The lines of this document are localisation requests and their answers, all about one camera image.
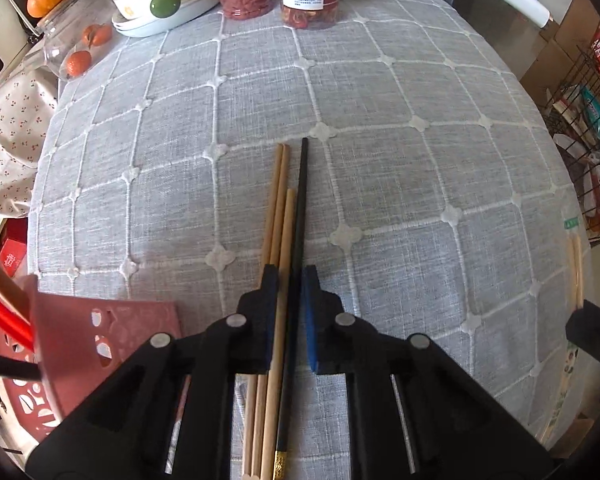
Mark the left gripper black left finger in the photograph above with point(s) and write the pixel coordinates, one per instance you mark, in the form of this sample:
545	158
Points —
166	411

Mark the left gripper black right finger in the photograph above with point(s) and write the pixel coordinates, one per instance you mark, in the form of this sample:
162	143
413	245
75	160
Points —
413	412

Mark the disposable chopsticks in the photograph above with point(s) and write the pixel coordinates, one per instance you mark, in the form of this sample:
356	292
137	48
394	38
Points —
575	302

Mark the short light wooden chopstick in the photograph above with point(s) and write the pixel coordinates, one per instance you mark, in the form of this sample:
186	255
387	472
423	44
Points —
275	373

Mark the pink perforated utensil holder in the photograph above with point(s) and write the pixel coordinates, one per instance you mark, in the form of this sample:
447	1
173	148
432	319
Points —
78	343

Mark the black chopstick gold tip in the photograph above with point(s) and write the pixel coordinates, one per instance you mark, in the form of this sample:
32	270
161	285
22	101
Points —
292	319

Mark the grey checked tablecloth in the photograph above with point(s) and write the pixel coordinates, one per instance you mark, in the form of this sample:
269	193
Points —
437	200

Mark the floral patterned cloth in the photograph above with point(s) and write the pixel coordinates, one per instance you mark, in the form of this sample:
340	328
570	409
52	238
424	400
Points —
27	104

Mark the small orange in jar lower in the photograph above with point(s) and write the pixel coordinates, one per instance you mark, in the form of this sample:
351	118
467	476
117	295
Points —
78	63

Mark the small orange in jar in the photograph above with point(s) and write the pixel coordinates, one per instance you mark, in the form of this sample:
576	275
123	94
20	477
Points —
78	63
97	35

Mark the small orange in jar upper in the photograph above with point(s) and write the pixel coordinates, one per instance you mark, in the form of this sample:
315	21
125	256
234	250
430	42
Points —
97	35

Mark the clear glass jar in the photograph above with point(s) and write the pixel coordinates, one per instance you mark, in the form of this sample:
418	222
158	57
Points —
62	34

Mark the green round fruit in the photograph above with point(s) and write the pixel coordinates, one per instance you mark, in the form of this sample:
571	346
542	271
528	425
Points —
164	8

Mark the black wire rack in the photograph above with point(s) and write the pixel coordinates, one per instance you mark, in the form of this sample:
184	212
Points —
572	114

